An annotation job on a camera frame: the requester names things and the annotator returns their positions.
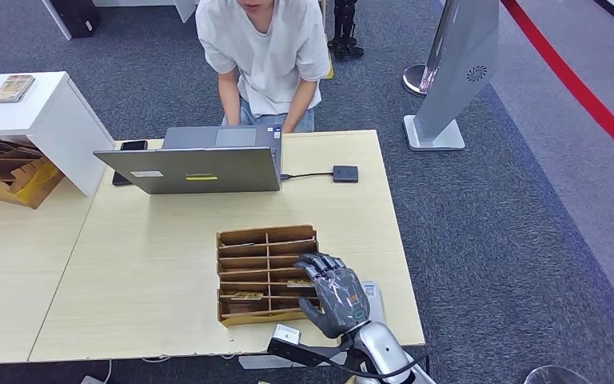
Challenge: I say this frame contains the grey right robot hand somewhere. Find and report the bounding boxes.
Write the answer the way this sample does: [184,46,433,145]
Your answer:
[293,252,372,340]

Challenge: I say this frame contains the white card reader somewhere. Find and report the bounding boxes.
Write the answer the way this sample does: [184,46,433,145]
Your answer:
[360,281,386,326]

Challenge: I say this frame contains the cardboard slotted card tray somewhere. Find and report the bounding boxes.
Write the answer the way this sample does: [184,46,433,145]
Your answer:
[215,224,321,328]

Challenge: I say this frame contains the person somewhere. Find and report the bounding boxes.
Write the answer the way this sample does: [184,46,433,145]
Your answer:
[195,0,332,134]

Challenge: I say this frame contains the white bar under table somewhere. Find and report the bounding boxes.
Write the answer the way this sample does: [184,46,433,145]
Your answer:
[237,354,349,371]

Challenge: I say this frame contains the grey laptop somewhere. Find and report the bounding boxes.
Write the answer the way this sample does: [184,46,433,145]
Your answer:
[93,124,283,195]

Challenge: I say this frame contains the grey rounded shell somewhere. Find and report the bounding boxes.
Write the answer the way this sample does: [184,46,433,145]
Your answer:
[524,366,594,384]

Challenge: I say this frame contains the grey standing kiosk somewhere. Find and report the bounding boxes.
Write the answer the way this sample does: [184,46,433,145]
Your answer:
[402,0,500,153]

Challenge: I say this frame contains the black smartphone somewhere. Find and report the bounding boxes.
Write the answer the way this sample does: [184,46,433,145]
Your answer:
[111,140,149,187]

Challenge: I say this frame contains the black robot legs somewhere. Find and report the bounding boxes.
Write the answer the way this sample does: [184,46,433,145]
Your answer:
[328,0,365,61]

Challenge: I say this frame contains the white desk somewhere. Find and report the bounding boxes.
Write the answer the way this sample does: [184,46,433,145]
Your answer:
[39,0,197,43]

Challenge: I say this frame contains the white side table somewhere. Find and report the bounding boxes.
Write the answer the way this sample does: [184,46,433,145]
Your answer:
[0,71,116,198]

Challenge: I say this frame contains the brown cardboard divider box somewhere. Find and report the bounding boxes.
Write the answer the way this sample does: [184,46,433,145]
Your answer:
[0,138,66,210]

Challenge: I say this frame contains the stack of patterned cards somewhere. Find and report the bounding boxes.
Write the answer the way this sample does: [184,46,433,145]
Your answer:
[0,74,36,104]

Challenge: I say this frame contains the black USB cable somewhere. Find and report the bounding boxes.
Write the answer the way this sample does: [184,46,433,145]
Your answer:
[280,170,334,181]

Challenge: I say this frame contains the chrome stanchion post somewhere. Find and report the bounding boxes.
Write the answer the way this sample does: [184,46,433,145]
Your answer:
[401,0,459,98]

